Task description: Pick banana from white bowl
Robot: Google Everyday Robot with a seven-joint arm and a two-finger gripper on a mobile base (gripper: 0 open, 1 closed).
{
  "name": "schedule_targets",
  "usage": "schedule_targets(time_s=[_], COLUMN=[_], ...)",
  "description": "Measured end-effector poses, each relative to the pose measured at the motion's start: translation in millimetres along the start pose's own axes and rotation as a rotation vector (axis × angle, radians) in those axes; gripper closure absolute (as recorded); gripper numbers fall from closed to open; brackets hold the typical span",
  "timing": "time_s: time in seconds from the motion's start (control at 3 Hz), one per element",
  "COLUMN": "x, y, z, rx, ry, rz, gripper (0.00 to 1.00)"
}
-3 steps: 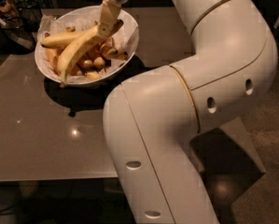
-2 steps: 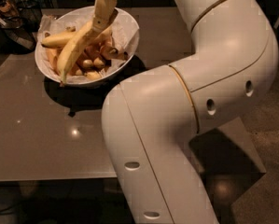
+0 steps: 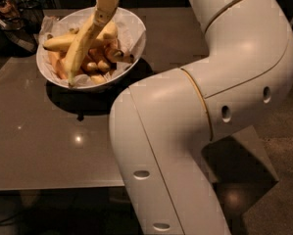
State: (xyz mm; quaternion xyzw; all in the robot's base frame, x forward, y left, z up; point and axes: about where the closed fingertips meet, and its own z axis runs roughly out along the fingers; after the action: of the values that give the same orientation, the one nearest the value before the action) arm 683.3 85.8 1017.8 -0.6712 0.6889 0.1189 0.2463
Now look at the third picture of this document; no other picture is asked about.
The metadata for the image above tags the dark chair with clutter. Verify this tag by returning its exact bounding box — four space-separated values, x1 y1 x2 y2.
0 0 56 57

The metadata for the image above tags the orange banana at left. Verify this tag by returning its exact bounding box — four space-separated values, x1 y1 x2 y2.
48 51 68 79

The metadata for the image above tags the large rear yellow banana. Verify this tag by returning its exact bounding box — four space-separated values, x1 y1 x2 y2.
42 21 118 52

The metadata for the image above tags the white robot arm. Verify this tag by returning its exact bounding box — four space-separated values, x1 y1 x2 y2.
110 0 293 235

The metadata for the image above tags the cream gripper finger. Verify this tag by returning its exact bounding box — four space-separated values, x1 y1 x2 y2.
93 0 120 26

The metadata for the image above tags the large yellow banana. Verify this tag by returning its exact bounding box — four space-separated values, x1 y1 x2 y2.
42 21 118 52
64 15 102 86

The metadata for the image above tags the white paper bowl liner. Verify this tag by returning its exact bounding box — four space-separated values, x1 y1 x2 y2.
37 7 146 90

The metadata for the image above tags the large front yellow banana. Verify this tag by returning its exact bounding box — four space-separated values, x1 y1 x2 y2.
64 15 102 86

